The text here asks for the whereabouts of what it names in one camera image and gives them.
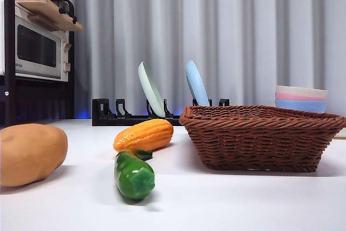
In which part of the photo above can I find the pale blue plate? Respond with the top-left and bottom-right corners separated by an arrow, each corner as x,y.
185,60 -> 211,107

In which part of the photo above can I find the orange yellow corn cob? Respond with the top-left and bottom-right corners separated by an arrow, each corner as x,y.
113,118 -> 174,153

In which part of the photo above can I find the brown potato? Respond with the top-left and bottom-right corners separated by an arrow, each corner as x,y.
0,123 -> 68,188

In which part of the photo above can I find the black shelf frame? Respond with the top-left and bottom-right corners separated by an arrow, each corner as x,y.
0,0 -> 76,129

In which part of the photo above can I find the black dish rack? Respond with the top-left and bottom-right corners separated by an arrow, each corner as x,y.
91,97 -> 230,127

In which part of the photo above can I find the wooden cutting board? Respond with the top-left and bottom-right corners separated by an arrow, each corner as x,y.
15,0 -> 84,32

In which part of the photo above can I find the blue bowl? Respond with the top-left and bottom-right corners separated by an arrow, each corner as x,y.
274,99 -> 329,114

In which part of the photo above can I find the brown wicker basket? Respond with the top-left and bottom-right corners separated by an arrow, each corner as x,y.
178,104 -> 346,173

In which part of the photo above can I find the green cucumber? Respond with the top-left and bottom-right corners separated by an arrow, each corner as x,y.
114,149 -> 156,201

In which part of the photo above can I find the white toaster oven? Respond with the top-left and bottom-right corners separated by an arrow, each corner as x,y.
0,0 -> 71,83

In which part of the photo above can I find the pink bowl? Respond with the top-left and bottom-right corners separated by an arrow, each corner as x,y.
275,92 -> 329,101

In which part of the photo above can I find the black metal handle bracket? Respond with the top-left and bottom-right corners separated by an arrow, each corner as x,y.
47,0 -> 78,25

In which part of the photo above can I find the pale green plate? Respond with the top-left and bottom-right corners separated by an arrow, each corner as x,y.
137,61 -> 166,117

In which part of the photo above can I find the grey curtain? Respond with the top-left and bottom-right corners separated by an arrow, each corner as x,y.
0,0 -> 346,120

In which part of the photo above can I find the cream bowl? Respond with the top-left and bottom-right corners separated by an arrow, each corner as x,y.
275,85 -> 329,98

